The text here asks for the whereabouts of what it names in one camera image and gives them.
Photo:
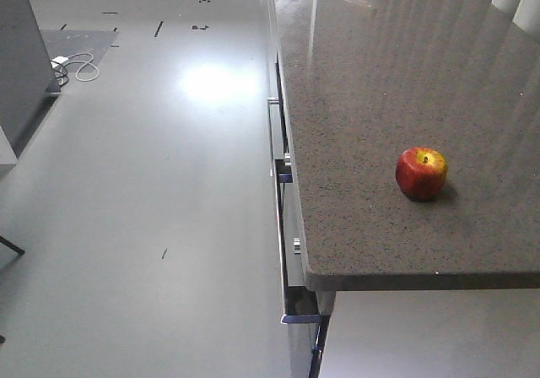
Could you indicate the red yellow apple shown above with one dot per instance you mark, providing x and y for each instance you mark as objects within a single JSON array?
[{"x": 421, "y": 173}]

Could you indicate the grey speckled kitchen counter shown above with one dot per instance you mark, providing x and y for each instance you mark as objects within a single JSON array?
[{"x": 441, "y": 288}]

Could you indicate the grey cabinet panel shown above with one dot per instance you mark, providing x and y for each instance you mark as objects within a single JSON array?
[{"x": 27, "y": 78}]

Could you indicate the white power adapter with cable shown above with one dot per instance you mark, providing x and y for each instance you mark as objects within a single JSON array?
[{"x": 85, "y": 70}]

